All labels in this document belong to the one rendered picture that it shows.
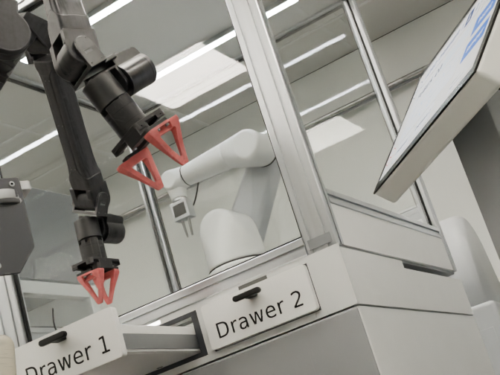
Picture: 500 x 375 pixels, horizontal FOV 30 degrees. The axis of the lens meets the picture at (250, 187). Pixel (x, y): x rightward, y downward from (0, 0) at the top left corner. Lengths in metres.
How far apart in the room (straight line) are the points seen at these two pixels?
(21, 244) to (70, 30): 0.36
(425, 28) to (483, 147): 4.00
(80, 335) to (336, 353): 0.56
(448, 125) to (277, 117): 0.73
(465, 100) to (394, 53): 4.18
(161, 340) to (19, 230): 0.74
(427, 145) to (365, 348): 0.59
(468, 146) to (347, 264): 0.51
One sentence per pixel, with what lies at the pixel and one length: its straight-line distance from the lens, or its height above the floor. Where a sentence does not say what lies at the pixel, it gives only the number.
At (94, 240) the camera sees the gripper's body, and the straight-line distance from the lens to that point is 2.17.
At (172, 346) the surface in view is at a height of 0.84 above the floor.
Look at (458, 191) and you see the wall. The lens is 5.40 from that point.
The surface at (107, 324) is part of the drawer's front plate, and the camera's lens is 2.02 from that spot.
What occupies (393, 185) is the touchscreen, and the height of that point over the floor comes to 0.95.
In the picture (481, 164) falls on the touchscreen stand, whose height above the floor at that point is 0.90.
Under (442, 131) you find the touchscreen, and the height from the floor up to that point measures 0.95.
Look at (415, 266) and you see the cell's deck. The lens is 2.67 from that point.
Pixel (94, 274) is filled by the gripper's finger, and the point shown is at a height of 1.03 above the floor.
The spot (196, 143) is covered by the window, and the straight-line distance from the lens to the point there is 2.36.
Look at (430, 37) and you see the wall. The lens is 5.65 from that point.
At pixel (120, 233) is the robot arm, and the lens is 2.25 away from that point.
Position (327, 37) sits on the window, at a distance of 2.85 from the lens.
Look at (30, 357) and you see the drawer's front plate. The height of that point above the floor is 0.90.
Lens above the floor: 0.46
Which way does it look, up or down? 18 degrees up
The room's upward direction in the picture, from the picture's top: 17 degrees counter-clockwise
